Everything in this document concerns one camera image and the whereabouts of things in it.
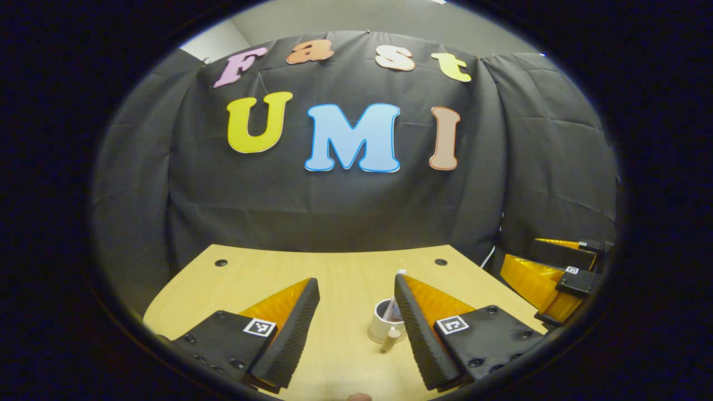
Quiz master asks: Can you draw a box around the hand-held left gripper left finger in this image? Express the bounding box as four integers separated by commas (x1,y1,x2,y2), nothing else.
159,277,321,390

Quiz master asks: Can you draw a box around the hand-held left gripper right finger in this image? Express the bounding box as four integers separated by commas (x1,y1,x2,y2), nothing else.
394,273,549,390

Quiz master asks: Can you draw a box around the white cup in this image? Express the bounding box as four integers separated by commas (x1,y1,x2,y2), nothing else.
368,299,407,353

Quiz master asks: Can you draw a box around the wooden desktop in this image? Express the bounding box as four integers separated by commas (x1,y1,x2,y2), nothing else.
142,243,549,401

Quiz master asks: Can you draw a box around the black backdrop cloth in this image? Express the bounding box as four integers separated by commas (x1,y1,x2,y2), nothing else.
92,31,619,318

